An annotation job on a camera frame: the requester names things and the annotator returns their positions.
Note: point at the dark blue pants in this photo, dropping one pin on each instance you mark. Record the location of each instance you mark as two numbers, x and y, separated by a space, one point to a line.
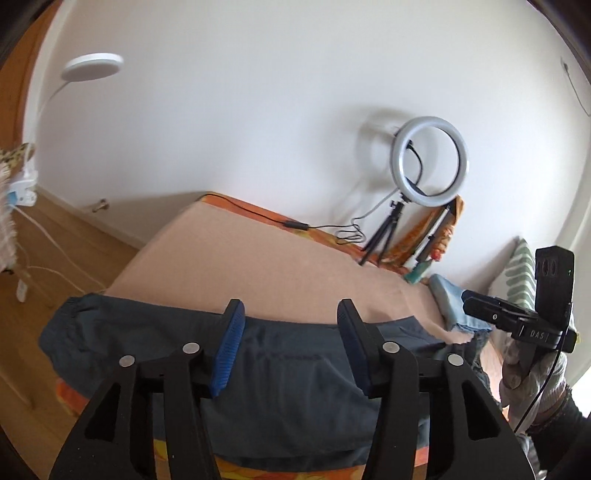
286 369

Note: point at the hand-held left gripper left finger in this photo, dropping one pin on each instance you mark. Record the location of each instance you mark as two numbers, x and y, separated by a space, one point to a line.
228 346

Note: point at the white clip-on lamp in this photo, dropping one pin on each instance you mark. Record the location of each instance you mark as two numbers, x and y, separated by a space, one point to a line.
92 67

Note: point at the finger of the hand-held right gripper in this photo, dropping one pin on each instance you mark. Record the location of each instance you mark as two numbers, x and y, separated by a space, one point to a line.
494 314

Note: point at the pink blanket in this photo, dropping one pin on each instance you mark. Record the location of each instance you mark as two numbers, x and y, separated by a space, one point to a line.
254 267

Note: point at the black tripod leg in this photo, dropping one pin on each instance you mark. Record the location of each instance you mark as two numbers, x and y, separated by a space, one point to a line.
431 240

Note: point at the person's right forearm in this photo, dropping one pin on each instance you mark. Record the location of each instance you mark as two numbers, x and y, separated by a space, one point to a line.
563 415

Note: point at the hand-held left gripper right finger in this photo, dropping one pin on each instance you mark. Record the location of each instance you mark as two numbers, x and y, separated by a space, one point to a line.
353 350

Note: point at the green striped pillow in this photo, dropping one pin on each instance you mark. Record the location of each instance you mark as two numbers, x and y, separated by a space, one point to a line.
517 272

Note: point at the person's right hand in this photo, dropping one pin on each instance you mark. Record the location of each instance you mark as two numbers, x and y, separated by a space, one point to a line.
512 369

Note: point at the spotted beige cloth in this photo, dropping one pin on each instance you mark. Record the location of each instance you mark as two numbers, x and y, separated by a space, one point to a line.
16 157

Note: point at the colourful scarf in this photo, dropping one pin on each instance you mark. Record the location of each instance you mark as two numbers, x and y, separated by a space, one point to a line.
408 240

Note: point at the metal door stop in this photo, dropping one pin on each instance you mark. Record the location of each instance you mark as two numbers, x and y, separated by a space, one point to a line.
99 205

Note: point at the folded light blue jeans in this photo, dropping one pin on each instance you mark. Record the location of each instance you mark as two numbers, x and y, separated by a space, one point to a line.
452 300

